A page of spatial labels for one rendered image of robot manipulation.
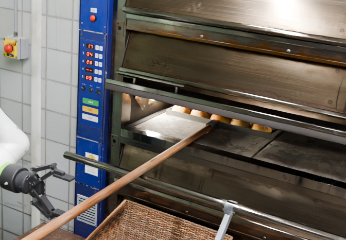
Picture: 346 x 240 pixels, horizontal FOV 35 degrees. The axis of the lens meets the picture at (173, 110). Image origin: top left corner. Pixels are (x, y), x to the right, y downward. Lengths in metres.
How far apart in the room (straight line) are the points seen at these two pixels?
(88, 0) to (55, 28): 0.26
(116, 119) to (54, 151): 0.43
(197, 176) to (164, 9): 0.72
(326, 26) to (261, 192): 0.72
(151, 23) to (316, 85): 0.73
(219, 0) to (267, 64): 0.31
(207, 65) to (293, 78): 0.35
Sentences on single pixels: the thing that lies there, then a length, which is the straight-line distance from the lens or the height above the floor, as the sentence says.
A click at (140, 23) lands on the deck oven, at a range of 2.35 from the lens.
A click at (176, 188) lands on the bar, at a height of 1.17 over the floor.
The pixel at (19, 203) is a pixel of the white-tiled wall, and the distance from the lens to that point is 3.08.
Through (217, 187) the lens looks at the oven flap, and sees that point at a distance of 2.34.
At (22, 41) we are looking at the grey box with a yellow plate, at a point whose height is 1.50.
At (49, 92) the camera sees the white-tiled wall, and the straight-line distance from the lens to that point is 2.71.
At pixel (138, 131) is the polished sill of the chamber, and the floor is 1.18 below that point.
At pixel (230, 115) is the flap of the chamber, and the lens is 2.05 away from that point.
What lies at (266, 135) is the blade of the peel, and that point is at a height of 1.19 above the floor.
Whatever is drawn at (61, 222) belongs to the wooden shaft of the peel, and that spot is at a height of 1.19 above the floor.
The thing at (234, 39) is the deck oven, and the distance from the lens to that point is 2.15.
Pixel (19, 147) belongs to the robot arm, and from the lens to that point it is 2.06.
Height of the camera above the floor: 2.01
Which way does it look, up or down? 17 degrees down
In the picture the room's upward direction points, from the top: 5 degrees clockwise
